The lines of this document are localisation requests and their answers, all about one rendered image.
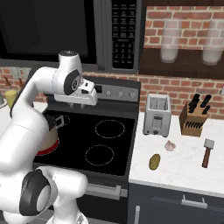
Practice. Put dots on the grey wall outlet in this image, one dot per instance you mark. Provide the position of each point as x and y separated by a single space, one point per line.
21 72

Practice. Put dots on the yellow cylinder container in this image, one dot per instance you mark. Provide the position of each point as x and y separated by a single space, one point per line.
11 97

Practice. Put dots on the black stove with hob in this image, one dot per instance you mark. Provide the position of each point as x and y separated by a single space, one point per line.
96 140

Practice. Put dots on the wooden knife block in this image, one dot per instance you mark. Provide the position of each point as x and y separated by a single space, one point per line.
193 119

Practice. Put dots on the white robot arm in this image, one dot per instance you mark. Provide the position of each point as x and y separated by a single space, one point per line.
20 137

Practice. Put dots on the black microwave oven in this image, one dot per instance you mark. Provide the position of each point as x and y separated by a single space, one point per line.
58 29

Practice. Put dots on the pale pink garlic bulb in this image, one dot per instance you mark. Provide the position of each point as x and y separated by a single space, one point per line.
169 145

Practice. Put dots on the clear glass jar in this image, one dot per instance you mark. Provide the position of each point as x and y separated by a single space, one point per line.
170 43
213 46

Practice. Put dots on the brown potato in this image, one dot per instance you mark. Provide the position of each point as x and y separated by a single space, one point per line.
154 162

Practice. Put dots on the tan pot with dark rim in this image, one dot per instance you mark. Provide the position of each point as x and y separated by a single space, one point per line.
51 137

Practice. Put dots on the dark wooden wall shelf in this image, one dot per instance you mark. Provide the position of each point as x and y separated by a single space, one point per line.
186 68

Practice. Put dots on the silver toaster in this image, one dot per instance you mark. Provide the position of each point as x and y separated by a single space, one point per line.
157 116

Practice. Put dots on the silver stove knob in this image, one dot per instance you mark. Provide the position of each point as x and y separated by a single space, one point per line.
133 94
108 93
120 94

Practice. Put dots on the dark grey cupboard door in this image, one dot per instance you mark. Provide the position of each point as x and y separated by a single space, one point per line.
144 210

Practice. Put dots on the dark grey drawer front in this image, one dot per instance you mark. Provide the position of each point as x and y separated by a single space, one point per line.
175 213

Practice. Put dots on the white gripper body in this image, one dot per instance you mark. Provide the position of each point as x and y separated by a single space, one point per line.
76 98

